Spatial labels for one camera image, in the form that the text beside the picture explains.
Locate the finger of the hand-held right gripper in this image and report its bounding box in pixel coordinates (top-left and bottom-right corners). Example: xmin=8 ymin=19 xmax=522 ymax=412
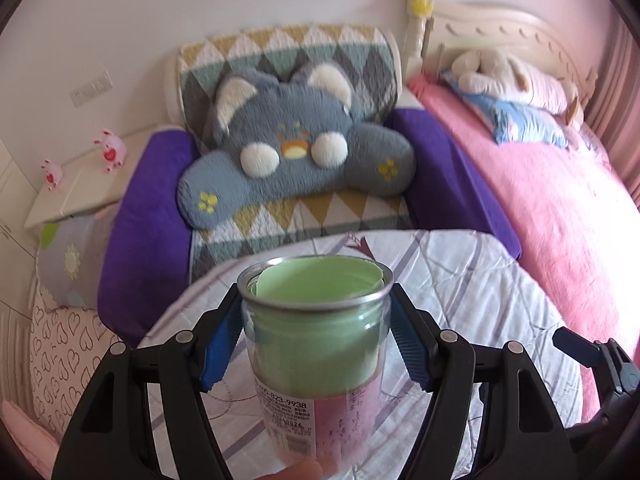
xmin=552 ymin=327 xmax=601 ymax=367

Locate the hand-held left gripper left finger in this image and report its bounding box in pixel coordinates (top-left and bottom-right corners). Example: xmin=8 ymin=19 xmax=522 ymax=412
xmin=52 ymin=285 xmax=246 ymax=480

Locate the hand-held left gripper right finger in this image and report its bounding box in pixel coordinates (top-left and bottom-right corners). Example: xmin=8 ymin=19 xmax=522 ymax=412
xmin=387 ymin=283 xmax=579 ymax=480

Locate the clear cup with green liner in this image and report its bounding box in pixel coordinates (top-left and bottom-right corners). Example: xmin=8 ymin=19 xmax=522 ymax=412
xmin=236 ymin=254 xmax=396 ymax=477

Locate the white striped quilt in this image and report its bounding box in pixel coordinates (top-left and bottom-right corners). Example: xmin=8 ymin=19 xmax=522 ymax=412
xmin=135 ymin=230 xmax=601 ymax=480

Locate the purple sofa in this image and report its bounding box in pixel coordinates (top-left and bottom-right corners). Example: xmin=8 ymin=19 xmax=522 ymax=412
xmin=97 ymin=107 xmax=523 ymax=348

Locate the pink blanket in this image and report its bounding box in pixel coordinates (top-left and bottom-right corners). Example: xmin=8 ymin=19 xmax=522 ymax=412
xmin=407 ymin=74 xmax=640 ymax=421

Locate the heart print sheet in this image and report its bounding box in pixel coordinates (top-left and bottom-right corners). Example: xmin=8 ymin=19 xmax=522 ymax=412
xmin=27 ymin=280 xmax=132 ymax=411

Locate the grey flower print pillow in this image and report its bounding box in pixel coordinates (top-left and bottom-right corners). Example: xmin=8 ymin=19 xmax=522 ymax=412
xmin=36 ymin=205 xmax=122 ymax=311

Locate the white nightstand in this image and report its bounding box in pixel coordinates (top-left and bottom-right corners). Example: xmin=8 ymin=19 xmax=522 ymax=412
xmin=24 ymin=127 xmax=162 ymax=231

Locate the large pink pig toy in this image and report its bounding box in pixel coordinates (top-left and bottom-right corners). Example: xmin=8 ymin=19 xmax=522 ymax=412
xmin=94 ymin=130 xmax=127 ymax=174

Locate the pink cloth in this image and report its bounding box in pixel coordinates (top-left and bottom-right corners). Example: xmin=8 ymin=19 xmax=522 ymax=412
xmin=0 ymin=399 xmax=62 ymax=480

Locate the grey cat plush pillow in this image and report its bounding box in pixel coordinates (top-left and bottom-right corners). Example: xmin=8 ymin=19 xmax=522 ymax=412
xmin=177 ymin=67 xmax=418 ymax=231

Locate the blue printed pillow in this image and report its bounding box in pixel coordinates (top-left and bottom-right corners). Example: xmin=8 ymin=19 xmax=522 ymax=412
xmin=442 ymin=67 xmax=571 ymax=149

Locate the small pink pig toy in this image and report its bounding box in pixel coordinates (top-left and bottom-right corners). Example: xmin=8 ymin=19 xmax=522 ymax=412
xmin=41 ymin=160 xmax=64 ymax=192

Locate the pink curtain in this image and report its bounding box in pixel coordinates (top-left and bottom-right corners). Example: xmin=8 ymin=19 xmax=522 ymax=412
xmin=584 ymin=10 xmax=640 ymax=153

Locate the white plush dog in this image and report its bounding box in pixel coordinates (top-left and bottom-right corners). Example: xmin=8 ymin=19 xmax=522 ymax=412
xmin=450 ymin=50 xmax=586 ymax=131

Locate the white bed headboard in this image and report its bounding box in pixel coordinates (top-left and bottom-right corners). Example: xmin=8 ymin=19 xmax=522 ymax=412
xmin=402 ymin=0 xmax=601 ymax=106

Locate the white wall switch panel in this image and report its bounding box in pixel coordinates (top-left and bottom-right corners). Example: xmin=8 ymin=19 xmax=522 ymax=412
xmin=70 ymin=72 xmax=114 ymax=107

